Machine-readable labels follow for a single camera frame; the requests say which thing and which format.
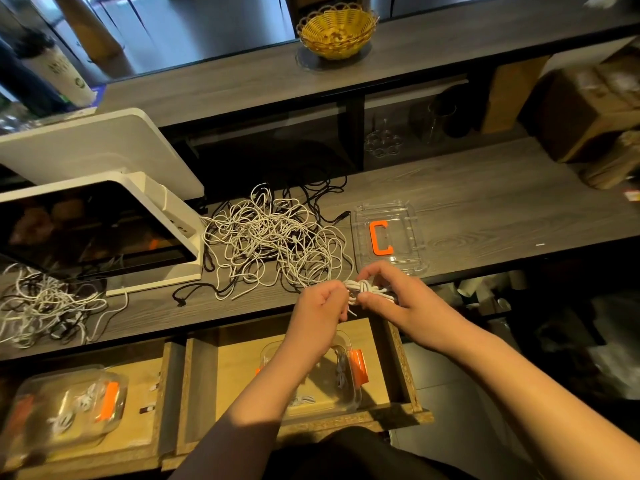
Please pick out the person's left hand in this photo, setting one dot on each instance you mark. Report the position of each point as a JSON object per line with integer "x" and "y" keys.
{"x": 312, "y": 323}

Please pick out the person's right hand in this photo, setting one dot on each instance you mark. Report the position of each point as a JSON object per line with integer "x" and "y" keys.
{"x": 415, "y": 310}

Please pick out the clear container drawer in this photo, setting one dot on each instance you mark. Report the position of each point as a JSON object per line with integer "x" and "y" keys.
{"x": 40, "y": 420}
{"x": 330, "y": 380}

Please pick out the person's right forearm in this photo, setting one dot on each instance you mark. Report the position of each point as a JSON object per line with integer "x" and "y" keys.
{"x": 550, "y": 400}

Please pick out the brown cardboard box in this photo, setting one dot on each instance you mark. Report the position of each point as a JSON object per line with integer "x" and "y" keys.
{"x": 590, "y": 105}

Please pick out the pile of white containers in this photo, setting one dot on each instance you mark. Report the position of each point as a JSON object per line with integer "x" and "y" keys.
{"x": 485, "y": 295}

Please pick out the wooden drawer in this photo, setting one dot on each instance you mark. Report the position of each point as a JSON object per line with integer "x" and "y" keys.
{"x": 403, "y": 385}
{"x": 165, "y": 420}

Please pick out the small white connector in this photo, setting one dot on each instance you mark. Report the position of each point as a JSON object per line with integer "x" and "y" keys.
{"x": 148, "y": 409}

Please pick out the flat cardboard sheet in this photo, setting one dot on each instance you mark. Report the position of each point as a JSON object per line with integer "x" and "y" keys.
{"x": 512, "y": 93}

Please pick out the white touchscreen monitor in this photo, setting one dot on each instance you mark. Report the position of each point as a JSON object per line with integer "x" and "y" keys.
{"x": 90, "y": 230}

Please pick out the grey wooden bar counter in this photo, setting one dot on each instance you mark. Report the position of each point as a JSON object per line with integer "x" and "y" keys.
{"x": 450, "y": 45}

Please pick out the white customer display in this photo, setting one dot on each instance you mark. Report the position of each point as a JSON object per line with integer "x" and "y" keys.
{"x": 100, "y": 153}

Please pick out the yellow woven basket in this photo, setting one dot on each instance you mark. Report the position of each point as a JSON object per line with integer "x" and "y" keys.
{"x": 337, "y": 33}

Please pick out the white paper coffee cup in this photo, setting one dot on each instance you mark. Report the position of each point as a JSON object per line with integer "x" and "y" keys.
{"x": 58, "y": 73}

